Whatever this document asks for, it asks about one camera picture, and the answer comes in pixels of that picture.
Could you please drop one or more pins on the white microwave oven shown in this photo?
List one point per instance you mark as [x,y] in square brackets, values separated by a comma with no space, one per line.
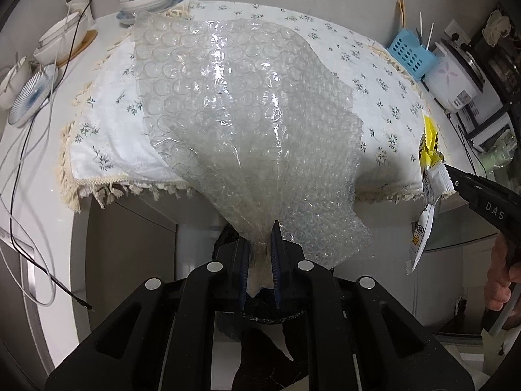
[484,118]

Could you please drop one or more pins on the round wooden board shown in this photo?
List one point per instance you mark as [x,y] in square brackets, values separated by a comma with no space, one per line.
[87,38]

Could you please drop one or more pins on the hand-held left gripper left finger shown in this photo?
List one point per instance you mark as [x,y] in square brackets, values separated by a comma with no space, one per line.
[243,273]

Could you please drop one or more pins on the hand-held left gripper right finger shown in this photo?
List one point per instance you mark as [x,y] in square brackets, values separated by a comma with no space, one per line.
[276,269]

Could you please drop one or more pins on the blue rimmed white plate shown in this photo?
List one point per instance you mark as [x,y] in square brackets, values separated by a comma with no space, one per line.
[124,17]

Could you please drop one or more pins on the white flowered rice cooker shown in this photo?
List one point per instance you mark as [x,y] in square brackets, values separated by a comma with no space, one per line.
[452,77]

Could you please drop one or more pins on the blue striped plate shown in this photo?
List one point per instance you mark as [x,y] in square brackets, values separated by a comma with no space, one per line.
[30,95]

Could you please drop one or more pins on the white floral tablecloth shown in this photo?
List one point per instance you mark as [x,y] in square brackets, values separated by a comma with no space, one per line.
[366,69]

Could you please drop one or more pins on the cream net bag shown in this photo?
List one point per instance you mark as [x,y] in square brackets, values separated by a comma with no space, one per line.
[494,26]

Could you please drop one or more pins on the white wall socket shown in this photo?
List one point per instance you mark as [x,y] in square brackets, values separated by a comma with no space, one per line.
[456,30]

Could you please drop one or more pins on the person's right hand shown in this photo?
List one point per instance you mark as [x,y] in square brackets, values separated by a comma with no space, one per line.
[498,277]

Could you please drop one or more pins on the small-bubble clear wrap sheet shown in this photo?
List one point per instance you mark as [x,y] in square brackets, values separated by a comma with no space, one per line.
[317,171]

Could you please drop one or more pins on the white cup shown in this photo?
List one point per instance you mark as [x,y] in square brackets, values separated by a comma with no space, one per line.
[12,83]

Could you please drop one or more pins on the wooden chopstick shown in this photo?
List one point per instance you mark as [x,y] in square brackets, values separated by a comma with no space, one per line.
[403,14]
[399,14]

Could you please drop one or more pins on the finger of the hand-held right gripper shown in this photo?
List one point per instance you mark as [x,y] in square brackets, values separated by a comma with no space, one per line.
[464,183]

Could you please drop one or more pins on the yellow snack packet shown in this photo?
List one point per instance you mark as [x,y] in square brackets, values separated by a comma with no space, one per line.
[431,187]

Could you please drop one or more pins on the large-bubble clear wrap sheet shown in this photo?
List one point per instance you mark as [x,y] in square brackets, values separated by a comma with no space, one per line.
[183,89]

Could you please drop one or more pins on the black trash bin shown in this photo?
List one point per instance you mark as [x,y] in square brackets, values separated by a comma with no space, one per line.
[264,299]

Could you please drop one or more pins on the blue plastic utensil basket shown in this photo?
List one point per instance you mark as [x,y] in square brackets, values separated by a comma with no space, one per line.
[411,55]

